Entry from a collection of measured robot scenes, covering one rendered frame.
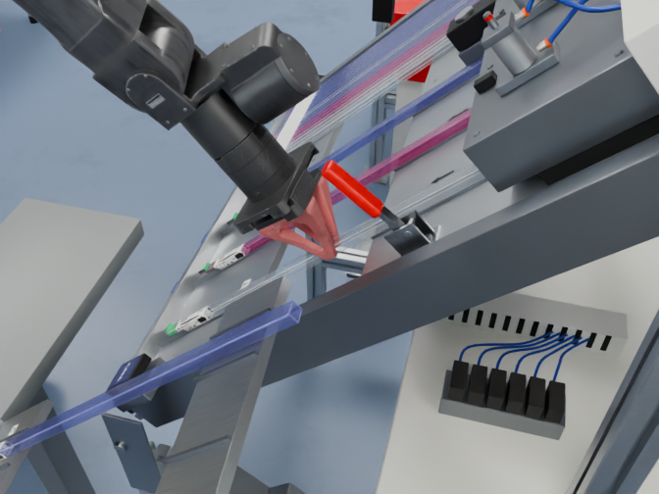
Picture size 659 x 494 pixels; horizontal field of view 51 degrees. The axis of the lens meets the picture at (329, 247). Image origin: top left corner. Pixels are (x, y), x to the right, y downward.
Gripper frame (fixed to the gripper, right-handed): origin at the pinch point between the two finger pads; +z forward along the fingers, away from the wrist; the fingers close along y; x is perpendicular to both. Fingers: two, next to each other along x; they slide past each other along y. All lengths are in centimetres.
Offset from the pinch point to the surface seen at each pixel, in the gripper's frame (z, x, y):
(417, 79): 21, 22, 90
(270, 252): 2.0, 13.9, 7.8
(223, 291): 2.8, 21.4, 4.6
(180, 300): 2.7, 31.2, 6.7
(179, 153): 17, 127, 129
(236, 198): 2.1, 31.0, 28.8
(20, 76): -36, 193, 161
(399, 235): -2.7, -12.2, -7.2
